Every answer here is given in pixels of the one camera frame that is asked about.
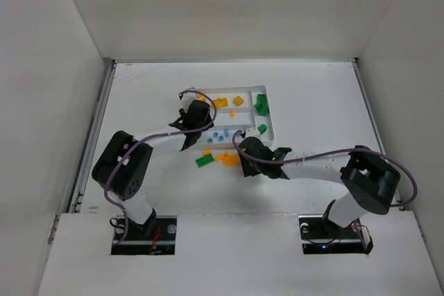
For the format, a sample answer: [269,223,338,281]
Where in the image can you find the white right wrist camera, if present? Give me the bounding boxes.
[244,128,261,139]

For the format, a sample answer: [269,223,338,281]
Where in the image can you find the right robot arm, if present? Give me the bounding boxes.
[237,137,400,228]

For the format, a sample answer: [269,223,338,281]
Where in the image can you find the light blue lego pieces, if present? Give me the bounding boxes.
[206,129,230,144]

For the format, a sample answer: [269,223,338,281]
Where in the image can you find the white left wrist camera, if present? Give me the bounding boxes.
[178,87,198,101]

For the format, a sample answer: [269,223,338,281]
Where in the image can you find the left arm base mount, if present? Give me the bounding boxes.
[110,216,178,256]

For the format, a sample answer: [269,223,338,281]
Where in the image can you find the small green lego brick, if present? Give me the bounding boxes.
[257,124,267,134]

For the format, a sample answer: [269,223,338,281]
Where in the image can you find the white divided sorting tray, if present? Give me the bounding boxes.
[180,85,274,150]

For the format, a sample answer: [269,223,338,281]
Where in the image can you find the orange lego pieces pile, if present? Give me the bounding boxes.
[215,152,241,167]

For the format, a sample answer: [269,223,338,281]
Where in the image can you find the green lego plate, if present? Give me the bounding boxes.
[254,94,269,116]

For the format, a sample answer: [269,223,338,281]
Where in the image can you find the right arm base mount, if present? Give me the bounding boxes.
[298,215,374,255]

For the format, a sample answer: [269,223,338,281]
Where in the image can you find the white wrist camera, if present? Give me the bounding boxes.
[244,128,261,139]
[178,87,198,101]

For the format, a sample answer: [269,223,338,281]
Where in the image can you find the small yellow lego brick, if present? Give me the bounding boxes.
[233,96,244,107]

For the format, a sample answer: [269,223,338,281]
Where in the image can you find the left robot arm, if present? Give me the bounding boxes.
[92,99,217,235]

